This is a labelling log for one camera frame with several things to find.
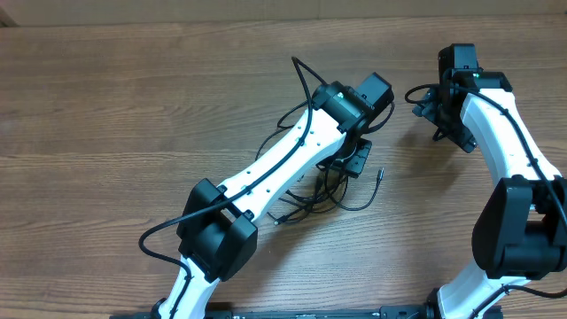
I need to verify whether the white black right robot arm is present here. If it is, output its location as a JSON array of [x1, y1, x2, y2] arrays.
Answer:
[[412, 43, 566, 318]]

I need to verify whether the black cable bundle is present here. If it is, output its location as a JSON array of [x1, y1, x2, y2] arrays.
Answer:
[[253, 99, 385, 226]]

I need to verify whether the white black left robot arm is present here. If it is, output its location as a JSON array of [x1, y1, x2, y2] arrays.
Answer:
[[151, 73, 394, 318]]

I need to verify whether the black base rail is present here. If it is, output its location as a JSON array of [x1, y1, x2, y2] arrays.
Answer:
[[110, 301, 504, 319]]

